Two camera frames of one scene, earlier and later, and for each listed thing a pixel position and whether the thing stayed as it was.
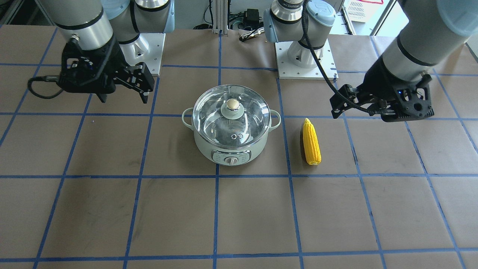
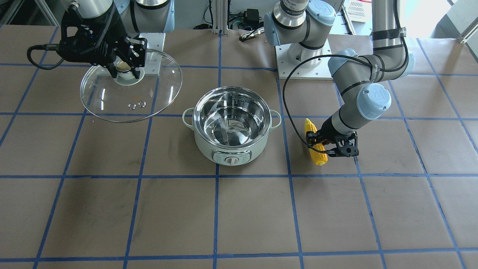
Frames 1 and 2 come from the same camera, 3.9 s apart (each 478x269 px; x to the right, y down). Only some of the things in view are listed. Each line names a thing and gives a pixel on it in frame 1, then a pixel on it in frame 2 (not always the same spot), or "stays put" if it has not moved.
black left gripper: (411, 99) to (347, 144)
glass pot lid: (232, 116) to (126, 99)
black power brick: (253, 18) stays put
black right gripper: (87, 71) to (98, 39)
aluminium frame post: (220, 16) stays put
